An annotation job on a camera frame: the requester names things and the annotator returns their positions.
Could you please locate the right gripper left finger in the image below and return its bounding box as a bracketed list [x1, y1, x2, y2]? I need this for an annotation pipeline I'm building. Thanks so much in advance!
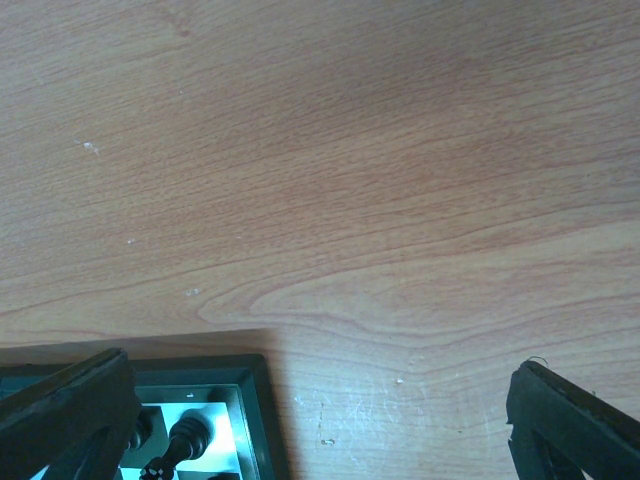
[1, 348, 141, 479]

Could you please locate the black white chess board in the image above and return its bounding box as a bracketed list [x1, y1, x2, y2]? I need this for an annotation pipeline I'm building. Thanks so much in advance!
[0, 353, 289, 480]

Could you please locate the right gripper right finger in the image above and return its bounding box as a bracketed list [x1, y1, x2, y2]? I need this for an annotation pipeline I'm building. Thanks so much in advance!
[506, 360, 639, 479]

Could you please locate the black chess piece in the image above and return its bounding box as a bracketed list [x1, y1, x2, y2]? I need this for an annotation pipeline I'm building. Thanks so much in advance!
[127, 407, 154, 451]
[139, 408, 214, 480]

